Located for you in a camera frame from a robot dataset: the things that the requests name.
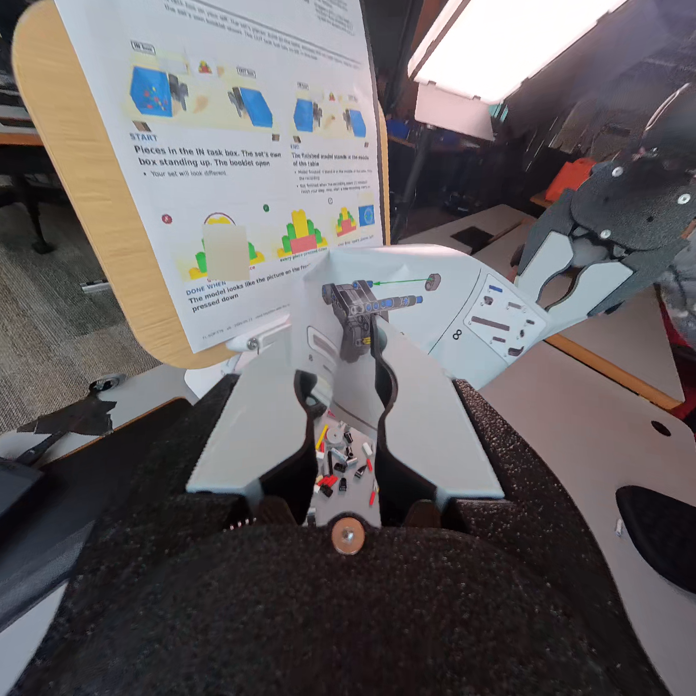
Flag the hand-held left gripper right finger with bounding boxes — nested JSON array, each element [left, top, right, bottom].
[[371, 320, 506, 501]]

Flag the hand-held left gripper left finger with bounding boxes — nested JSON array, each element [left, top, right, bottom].
[[185, 323, 317, 498]]

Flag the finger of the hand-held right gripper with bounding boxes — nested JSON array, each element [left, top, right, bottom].
[[515, 232, 579, 309], [545, 262, 635, 316]]

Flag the building instruction booklet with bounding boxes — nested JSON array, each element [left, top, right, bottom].
[[288, 244, 551, 436]]

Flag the person's right forearm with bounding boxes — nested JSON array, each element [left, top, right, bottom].
[[655, 239, 696, 327]]

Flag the neighbouring white desk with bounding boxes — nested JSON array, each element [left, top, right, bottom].
[[399, 204, 539, 262], [544, 285, 687, 411]]

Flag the white stand base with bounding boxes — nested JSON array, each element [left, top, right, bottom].
[[184, 356, 243, 406]]

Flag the pile of mixed brick pieces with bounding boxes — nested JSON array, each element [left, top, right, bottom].
[[312, 419, 381, 509]]

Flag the orange object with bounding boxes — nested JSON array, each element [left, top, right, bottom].
[[545, 158, 598, 203]]

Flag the black tape patch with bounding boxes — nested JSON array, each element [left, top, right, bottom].
[[16, 397, 117, 436]]

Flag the ceiling light panel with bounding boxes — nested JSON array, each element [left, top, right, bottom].
[[408, 0, 631, 105]]

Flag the black oval pad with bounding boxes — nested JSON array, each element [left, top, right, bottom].
[[616, 485, 696, 595]]

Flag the light wooden poster board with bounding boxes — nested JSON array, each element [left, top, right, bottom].
[[11, 0, 391, 370]]

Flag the white instruction poster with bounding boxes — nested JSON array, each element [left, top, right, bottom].
[[53, 0, 381, 354]]

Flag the white booklet bracket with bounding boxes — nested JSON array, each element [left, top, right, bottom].
[[225, 323, 291, 354]]

